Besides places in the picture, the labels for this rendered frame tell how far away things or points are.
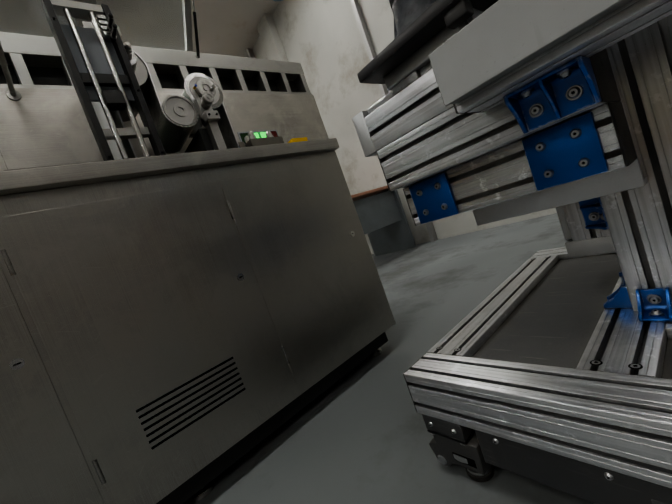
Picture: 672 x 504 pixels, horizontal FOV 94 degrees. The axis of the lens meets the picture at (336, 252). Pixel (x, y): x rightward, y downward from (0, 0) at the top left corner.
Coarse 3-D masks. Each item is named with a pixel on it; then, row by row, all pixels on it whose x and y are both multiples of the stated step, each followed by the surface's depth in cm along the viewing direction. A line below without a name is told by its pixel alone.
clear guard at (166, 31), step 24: (0, 0) 113; (24, 0) 117; (72, 0) 125; (96, 0) 129; (120, 0) 134; (144, 0) 139; (168, 0) 144; (0, 24) 116; (24, 24) 120; (48, 24) 124; (120, 24) 138; (144, 24) 144; (168, 24) 149; (168, 48) 155
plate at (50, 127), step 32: (0, 96) 112; (32, 96) 117; (64, 96) 123; (160, 96) 146; (224, 96) 166; (256, 96) 178; (288, 96) 193; (0, 128) 111; (32, 128) 116; (64, 128) 122; (256, 128) 175; (288, 128) 189; (320, 128) 205; (0, 160) 109; (32, 160) 114; (64, 160) 120; (96, 160) 126
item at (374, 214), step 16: (368, 192) 363; (384, 192) 392; (368, 208) 370; (384, 208) 387; (400, 208) 400; (368, 224) 366; (384, 224) 382; (400, 224) 408; (384, 240) 437; (400, 240) 416
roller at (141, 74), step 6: (138, 60) 112; (138, 66) 112; (144, 66) 113; (138, 72) 112; (144, 72) 113; (138, 78) 111; (144, 78) 113; (144, 84) 114; (132, 102) 118; (132, 108) 122; (120, 114) 123; (126, 114) 124; (126, 120) 128
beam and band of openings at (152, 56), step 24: (24, 48) 119; (48, 48) 123; (144, 48) 146; (0, 72) 119; (24, 72) 118; (48, 72) 128; (168, 72) 157; (192, 72) 163; (216, 72) 170; (240, 72) 175; (264, 72) 186; (288, 72) 197
